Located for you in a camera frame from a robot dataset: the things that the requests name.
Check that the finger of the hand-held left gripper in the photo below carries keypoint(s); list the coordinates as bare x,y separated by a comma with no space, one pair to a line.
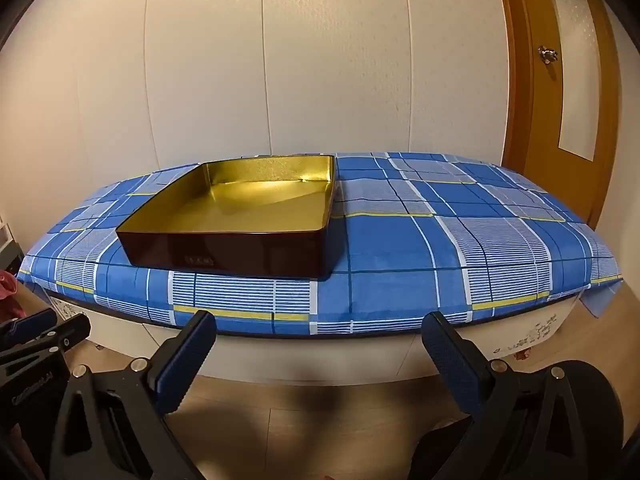
25,327
65,335

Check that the brown box with gold lining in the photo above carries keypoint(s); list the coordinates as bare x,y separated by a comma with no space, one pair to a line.
260,210

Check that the pink red cloth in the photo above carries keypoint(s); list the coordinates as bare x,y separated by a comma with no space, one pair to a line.
7,290

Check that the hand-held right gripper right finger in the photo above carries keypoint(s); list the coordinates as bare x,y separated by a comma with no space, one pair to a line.
450,357

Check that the blue plaid bed sheet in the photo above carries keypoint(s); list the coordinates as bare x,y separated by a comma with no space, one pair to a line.
425,240

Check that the wooden door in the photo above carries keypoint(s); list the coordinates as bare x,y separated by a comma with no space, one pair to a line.
540,110

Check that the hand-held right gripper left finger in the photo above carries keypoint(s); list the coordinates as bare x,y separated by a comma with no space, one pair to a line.
186,355

